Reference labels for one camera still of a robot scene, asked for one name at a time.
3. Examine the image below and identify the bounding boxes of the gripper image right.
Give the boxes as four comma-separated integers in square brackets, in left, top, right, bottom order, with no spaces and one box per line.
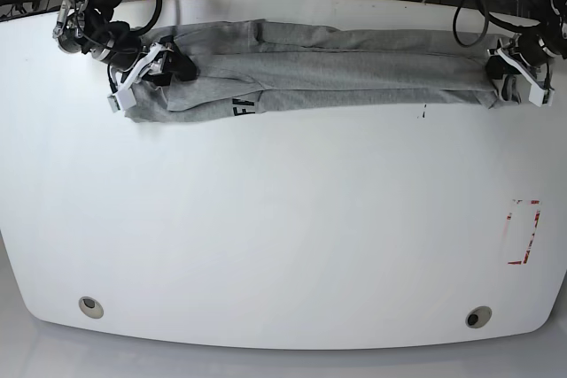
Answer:
[485,35,556,103]

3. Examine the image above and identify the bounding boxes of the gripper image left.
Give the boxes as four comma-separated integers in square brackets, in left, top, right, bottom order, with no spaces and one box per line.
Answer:
[107,35,198,94]

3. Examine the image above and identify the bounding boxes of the grey T-shirt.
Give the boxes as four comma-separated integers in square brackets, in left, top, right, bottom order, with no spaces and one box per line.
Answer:
[126,19,520,123]

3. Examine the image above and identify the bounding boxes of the red tape rectangle marking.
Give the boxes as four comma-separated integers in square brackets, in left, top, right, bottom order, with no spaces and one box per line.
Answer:
[502,199,542,266]

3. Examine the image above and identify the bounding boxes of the right table cable grommet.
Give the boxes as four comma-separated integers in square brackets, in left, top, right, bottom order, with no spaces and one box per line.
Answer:
[465,306,493,329]

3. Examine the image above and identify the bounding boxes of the table cable grommet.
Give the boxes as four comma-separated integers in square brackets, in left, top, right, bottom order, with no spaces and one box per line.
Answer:
[79,297,104,320]
[465,306,493,329]

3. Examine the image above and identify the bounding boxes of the left table cable grommet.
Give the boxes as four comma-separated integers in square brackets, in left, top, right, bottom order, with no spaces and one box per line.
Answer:
[79,297,104,320]

